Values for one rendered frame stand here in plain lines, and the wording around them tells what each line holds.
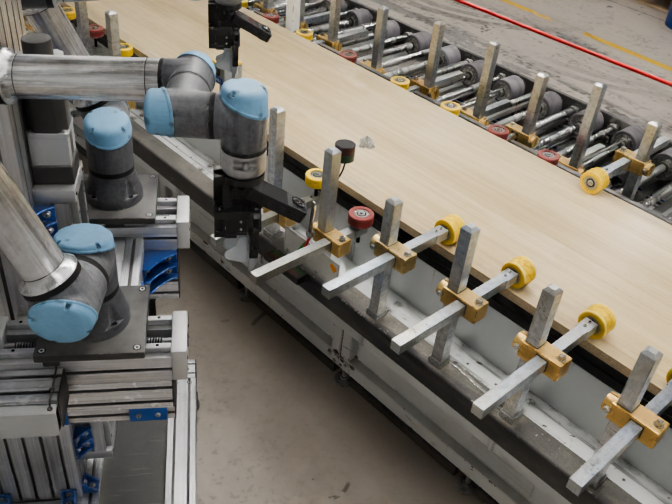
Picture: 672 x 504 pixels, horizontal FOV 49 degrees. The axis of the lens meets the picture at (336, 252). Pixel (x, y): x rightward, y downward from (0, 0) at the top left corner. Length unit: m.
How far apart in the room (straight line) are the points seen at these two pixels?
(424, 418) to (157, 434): 0.91
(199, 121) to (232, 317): 2.11
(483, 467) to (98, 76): 1.82
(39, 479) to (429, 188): 1.47
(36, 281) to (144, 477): 1.14
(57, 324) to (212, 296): 1.93
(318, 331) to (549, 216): 1.02
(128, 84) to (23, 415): 0.72
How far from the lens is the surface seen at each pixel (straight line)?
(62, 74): 1.36
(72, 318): 1.44
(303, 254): 2.17
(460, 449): 2.65
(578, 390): 2.15
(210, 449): 2.76
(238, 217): 1.28
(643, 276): 2.34
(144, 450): 2.51
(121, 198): 2.03
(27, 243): 1.40
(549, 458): 2.00
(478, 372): 2.25
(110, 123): 1.98
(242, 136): 1.20
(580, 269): 2.28
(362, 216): 2.28
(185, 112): 1.20
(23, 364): 1.74
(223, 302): 3.31
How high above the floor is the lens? 2.17
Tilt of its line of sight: 37 degrees down
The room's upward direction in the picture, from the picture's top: 6 degrees clockwise
